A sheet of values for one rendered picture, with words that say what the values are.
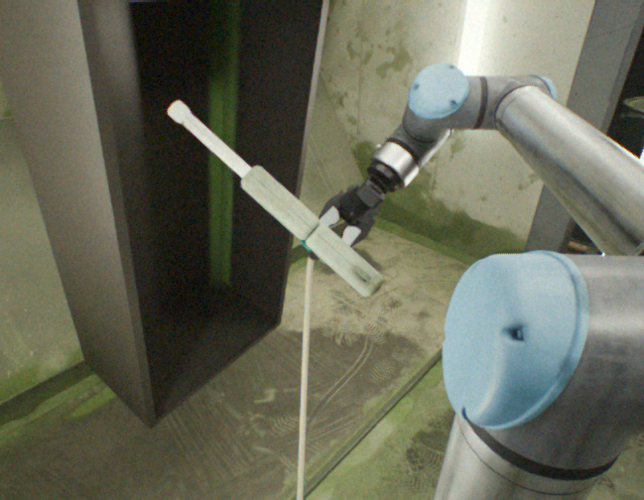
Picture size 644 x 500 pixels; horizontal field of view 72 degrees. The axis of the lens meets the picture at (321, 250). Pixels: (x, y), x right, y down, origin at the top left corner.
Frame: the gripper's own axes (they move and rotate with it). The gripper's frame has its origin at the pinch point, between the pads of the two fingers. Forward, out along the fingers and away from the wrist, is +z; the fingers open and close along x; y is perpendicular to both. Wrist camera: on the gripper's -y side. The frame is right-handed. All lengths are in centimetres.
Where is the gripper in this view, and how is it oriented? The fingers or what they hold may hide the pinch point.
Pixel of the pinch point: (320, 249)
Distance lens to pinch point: 83.1
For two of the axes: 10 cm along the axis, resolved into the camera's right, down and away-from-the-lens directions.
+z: -6.6, 7.4, -1.4
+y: -1.3, 0.7, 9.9
